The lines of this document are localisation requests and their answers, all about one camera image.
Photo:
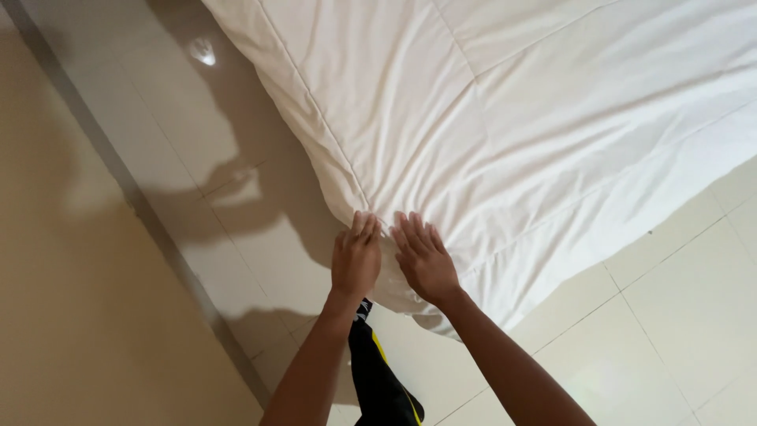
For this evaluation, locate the person's left hand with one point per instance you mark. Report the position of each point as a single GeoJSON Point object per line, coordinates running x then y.
{"type": "Point", "coordinates": [355, 260]}

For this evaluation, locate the person's right fingers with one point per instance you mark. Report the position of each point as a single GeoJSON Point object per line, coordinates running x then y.
{"type": "Point", "coordinates": [417, 234]}

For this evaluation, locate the person's left fingers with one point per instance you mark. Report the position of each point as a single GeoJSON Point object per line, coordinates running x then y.
{"type": "Point", "coordinates": [365, 228]}

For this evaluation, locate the person's black yellow-striped trouser leg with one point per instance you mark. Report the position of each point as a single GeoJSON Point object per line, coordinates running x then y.
{"type": "Point", "coordinates": [378, 378]}

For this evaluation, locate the white quilted duvet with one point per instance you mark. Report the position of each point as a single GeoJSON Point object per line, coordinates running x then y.
{"type": "Point", "coordinates": [502, 136]}

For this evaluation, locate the person's right hand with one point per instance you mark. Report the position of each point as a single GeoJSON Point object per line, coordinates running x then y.
{"type": "Point", "coordinates": [427, 266]}

